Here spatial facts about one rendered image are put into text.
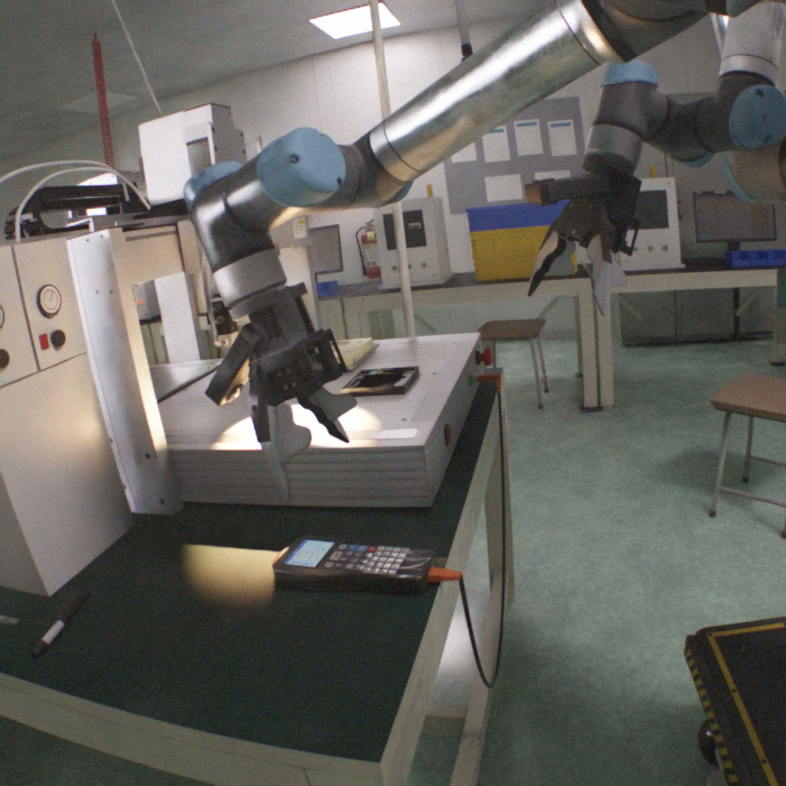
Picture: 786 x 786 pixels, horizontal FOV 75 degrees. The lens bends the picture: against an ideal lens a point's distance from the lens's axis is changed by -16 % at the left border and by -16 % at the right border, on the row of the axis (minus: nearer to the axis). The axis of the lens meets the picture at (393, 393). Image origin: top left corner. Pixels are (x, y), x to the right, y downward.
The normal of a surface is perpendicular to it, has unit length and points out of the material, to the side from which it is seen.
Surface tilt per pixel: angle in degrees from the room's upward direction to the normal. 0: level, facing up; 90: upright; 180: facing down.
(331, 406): 120
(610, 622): 0
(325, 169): 75
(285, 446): 58
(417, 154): 132
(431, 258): 90
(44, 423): 90
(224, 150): 90
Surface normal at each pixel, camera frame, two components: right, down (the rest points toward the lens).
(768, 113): 0.25, 0.24
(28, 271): 0.96, -0.05
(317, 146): 0.74, -0.18
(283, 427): -0.48, -0.24
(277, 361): -0.33, 0.31
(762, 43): -0.20, 0.15
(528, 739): -0.13, -0.95
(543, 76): -0.03, 0.91
